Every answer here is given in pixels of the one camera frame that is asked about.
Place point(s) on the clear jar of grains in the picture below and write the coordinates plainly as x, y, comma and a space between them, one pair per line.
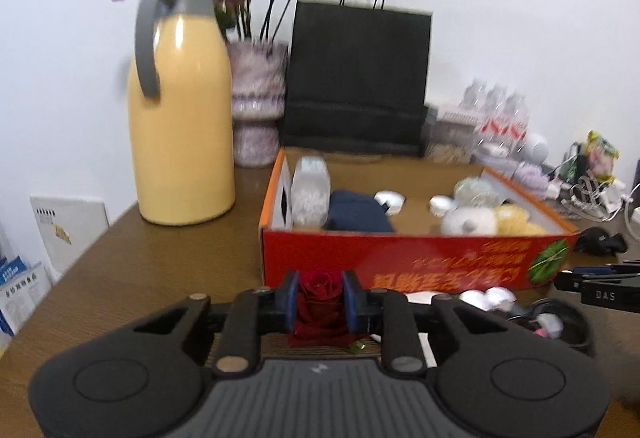
449, 134

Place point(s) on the yellow thermos jug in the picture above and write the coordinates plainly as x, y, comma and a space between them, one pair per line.
180, 113

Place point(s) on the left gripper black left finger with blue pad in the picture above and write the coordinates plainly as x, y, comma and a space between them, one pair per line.
228, 336

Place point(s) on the white plastic bottle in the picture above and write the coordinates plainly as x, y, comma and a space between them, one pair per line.
310, 192

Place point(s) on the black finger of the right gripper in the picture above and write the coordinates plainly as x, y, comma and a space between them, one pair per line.
613, 286

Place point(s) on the dark blue pouch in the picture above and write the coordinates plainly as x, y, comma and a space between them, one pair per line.
355, 212

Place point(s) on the water bottle pack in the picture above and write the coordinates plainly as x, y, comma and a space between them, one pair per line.
504, 118

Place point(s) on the blue white box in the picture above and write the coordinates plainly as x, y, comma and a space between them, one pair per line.
23, 287

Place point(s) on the white plastic lid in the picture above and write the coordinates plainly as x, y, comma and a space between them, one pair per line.
441, 204

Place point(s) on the red cardboard box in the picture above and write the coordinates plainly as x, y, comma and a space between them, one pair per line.
416, 256

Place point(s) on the white round lamp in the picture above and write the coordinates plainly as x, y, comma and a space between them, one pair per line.
535, 149

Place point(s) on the black paper bag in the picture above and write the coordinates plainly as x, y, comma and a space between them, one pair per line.
356, 79

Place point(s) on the yellow sponge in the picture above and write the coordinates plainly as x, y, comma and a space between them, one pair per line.
514, 220

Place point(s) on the red artificial rose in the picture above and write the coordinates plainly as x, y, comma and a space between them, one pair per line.
320, 318

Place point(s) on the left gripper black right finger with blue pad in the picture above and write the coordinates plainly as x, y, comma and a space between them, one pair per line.
447, 322

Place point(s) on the white calendar card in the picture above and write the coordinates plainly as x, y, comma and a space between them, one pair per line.
68, 227

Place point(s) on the purple hair scrunchie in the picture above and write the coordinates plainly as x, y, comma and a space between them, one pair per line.
532, 178

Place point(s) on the purple textured vase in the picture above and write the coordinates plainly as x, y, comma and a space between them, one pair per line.
258, 93

